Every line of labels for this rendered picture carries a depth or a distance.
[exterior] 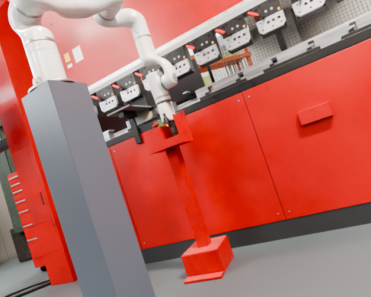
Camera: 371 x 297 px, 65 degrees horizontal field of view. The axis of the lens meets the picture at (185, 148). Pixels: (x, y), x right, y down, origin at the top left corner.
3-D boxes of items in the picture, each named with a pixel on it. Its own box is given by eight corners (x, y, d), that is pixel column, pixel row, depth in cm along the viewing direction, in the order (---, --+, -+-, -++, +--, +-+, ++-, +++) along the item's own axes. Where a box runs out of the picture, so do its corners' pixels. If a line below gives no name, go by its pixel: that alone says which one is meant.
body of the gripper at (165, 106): (161, 103, 158) (168, 122, 159) (152, 104, 149) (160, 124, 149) (173, 98, 156) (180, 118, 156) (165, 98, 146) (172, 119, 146)
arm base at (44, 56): (46, 78, 104) (31, 30, 104) (19, 99, 113) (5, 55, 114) (88, 82, 120) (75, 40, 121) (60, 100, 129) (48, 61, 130)
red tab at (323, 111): (301, 125, 147) (297, 112, 147) (301, 125, 149) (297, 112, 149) (333, 115, 141) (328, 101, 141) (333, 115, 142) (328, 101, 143)
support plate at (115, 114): (106, 116, 182) (106, 115, 182) (131, 116, 206) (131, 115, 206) (129, 105, 175) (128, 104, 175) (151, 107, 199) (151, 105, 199)
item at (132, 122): (128, 145, 180) (117, 112, 181) (141, 143, 193) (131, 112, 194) (133, 143, 178) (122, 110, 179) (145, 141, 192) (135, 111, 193)
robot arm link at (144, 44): (164, 30, 152) (182, 85, 150) (141, 45, 160) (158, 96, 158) (155, 25, 144) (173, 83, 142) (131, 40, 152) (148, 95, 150)
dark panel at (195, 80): (108, 151, 282) (94, 109, 284) (109, 151, 284) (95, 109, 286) (212, 109, 235) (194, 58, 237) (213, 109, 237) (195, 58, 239)
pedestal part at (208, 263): (184, 284, 143) (176, 260, 143) (201, 261, 166) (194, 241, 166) (221, 279, 135) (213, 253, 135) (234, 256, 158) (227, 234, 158)
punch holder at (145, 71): (145, 91, 196) (138, 68, 197) (152, 92, 204) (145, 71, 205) (164, 82, 190) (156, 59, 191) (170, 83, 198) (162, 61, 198)
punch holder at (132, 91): (123, 102, 205) (115, 81, 205) (130, 103, 212) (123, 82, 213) (139, 94, 198) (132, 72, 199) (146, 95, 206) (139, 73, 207)
